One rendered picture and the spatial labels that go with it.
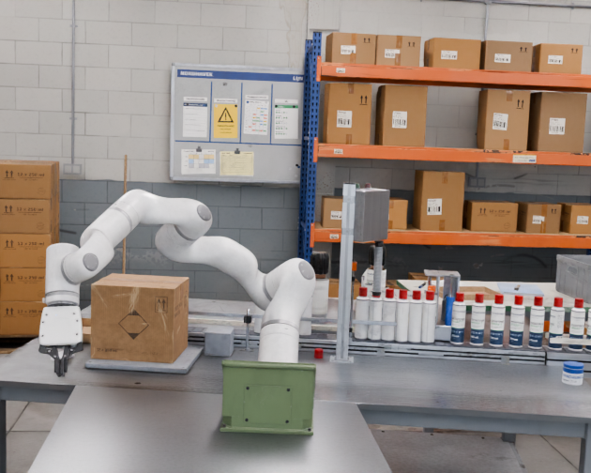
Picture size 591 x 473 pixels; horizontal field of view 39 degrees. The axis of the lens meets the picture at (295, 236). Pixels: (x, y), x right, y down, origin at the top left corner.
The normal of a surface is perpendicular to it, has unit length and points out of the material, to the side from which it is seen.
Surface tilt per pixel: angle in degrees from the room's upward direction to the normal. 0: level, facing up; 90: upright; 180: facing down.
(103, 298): 90
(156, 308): 90
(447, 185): 89
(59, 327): 61
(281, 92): 90
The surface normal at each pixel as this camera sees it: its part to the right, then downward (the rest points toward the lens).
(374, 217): 0.77, 0.11
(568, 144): 0.10, 0.14
